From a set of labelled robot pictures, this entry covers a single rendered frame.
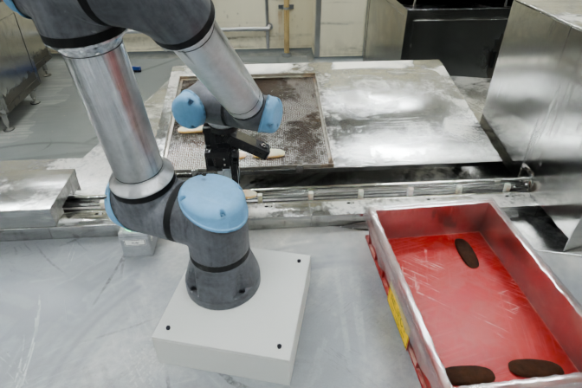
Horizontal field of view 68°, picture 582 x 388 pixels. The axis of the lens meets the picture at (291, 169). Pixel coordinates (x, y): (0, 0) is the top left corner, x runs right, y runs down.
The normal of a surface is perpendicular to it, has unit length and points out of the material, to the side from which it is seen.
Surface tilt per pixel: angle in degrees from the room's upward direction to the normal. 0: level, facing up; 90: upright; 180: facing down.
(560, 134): 90
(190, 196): 8
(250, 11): 90
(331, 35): 90
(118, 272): 0
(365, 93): 10
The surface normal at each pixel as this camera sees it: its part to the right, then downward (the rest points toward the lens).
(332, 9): 0.07, 0.55
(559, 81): -1.00, 0.04
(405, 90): 0.01, -0.72
